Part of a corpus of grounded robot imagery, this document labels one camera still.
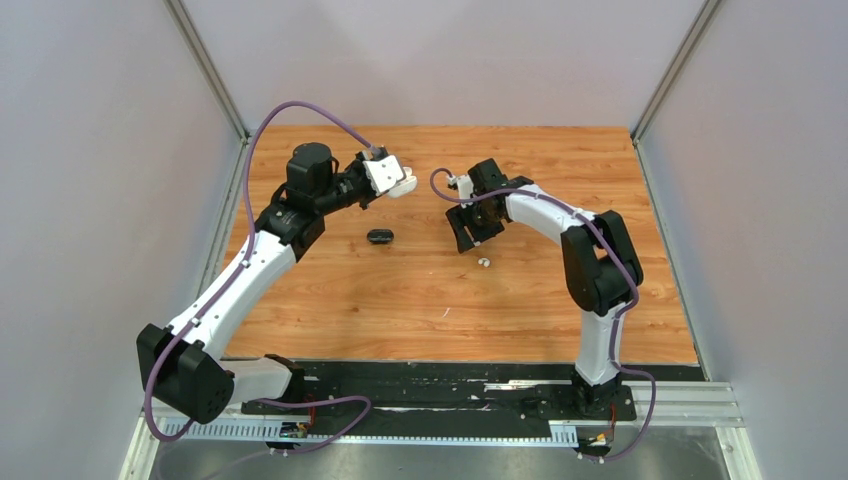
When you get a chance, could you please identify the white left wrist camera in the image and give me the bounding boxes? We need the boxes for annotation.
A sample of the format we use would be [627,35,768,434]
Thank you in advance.
[364,155,405,196]

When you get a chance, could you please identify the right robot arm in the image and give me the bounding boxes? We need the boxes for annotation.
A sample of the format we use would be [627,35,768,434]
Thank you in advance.
[446,159,644,418]

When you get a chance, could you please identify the aluminium frame rail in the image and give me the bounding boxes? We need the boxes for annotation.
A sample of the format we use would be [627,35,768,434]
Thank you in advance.
[140,373,745,429]

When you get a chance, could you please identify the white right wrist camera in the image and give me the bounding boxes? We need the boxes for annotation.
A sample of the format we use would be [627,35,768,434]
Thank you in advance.
[447,174,474,208]

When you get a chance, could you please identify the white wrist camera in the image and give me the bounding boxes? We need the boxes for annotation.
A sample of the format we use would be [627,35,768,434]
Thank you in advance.
[447,174,474,208]
[364,155,405,196]

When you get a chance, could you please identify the left aluminium corner post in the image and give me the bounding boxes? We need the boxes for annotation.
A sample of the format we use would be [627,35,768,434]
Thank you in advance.
[163,0,250,143]

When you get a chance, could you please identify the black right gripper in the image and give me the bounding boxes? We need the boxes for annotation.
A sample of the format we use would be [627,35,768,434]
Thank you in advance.
[447,195,504,253]

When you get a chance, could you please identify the black earbud charging case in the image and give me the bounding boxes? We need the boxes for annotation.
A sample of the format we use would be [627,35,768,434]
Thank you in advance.
[366,228,395,245]

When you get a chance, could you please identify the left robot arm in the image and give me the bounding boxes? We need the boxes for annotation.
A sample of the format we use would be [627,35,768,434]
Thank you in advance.
[136,143,417,424]

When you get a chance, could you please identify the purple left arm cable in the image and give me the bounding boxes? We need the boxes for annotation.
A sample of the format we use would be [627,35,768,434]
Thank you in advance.
[142,100,386,456]

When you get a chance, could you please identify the aluminium corner post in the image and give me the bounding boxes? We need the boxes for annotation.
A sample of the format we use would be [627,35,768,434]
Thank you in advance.
[630,0,724,147]
[163,0,250,143]

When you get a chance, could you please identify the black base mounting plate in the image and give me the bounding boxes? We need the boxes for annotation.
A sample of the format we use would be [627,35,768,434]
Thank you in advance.
[218,358,708,440]

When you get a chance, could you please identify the slotted cable duct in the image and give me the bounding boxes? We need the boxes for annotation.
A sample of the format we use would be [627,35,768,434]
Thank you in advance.
[162,418,580,448]

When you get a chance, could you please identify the right aluminium corner post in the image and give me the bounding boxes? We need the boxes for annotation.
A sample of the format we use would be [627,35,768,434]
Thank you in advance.
[630,0,724,147]

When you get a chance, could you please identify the white earbud charging case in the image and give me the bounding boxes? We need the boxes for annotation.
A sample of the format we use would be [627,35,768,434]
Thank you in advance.
[386,166,418,199]

